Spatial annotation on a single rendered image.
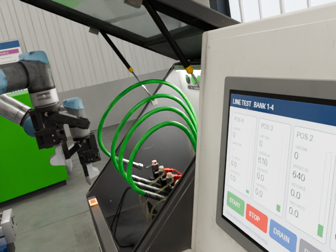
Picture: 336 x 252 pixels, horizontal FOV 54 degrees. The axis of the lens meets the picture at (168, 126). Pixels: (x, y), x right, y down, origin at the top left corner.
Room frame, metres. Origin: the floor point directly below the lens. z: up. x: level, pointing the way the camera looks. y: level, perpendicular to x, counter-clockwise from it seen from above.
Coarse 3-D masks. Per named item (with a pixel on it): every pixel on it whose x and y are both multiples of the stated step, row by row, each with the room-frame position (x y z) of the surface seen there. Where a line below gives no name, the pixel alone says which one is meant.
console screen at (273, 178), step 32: (224, 96) 0.72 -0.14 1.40; (256, 96) 0.61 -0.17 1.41; (288, 96) 0.53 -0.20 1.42; (320, 96) 0.47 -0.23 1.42; (224, 128) 0.71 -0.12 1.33; (256, 128) 0.60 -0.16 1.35; (288, 128) 0.52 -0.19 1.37; (320, 128) 0.46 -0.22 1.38; (224, 160) 0.70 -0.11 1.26; (256, 160) 0.59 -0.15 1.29; (288, 160) 0.51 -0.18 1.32; (320, 160) 0.45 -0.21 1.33; (224, 192) 0.68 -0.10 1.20; (256, 192) 0.58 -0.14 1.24; (288, 192) 0.50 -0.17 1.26; (320, 192) 0.44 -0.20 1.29; (224, 224) 0.67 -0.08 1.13; (256, 224) 0.56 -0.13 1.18; (288, 224) 0.49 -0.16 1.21; (320, 224) 0.43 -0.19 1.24
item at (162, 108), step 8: (152, 112) 1.01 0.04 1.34; (176, 112) 1.04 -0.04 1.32; (192, 128) 1.05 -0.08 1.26; (128, 136) 0.98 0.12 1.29; (120, 152) 0.97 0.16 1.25; (120, 160) 0.97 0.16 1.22; (120, 168) 0.97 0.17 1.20; (136, 184) 0.98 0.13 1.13; (144, 184) 0.99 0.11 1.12; (160, 192) 1.00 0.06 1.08
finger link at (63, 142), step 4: (60, 132) 0.95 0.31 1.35; (64, 136) 0.93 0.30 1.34; (60, 140) 0.93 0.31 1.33; (64, 140) 0.93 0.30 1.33; (64, 144) 0.93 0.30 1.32; (64, 148) 0.94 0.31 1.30; (64, 152) 0.94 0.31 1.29; (68, 152) 0.94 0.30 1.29; (64, 156) 0.94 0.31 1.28; (68, 156) 0.94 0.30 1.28
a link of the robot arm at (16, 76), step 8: (0, 64) 0.89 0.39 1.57; (8, 64) 0.89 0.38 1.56; (16, 64) 0.90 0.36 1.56; (0, 72) 0.86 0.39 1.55; (8, 72) 0.87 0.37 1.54; (16, 72) 0.89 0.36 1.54; (24, 72) 0.90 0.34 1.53; (0, 80) 0.85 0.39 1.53; (8, 80) 0.87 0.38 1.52; (16, 80) 0.88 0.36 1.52; (24, 80) 0.90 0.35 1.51; (0, 88) 0.85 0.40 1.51; (8, 88) 0.87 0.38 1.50; (16, 88) 0.89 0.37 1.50; (24, 88) 0.92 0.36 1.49
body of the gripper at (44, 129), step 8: (56, 104) 0.95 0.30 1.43; (32, 112) 0.94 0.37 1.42; (40, 112) 0.95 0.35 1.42; (48, 112) 0.95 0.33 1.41; (32, 120) 0.95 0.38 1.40; (40, 120) 0.94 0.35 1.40; (48, 120) 0.95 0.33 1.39; (40, 128) 0.94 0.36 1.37; (48, 128) 0.93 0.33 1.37; (56, 128) 0.94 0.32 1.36; (40, 136) 0.93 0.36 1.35; (48, 136) 0.93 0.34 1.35; (56, 136) 0.94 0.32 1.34; (40, 144) 0.93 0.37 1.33; (48, 144) 0.93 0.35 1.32; (56, 144) 0.94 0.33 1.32
